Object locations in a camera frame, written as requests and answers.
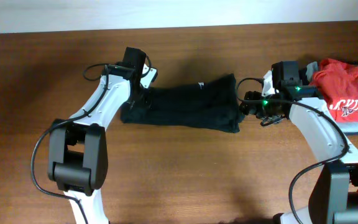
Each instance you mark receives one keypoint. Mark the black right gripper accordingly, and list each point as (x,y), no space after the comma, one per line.
(253,107)

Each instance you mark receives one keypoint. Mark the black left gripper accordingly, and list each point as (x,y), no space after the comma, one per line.
(147,101)

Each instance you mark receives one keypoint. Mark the black Nike t-shirt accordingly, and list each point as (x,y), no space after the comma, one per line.
(211,105)

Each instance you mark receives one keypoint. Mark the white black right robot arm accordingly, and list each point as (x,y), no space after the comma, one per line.
(334,199)

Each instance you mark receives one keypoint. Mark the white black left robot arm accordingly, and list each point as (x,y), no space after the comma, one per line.
(78,154)

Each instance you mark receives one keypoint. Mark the red printed t-shirt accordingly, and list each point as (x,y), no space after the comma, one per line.
(338,82)

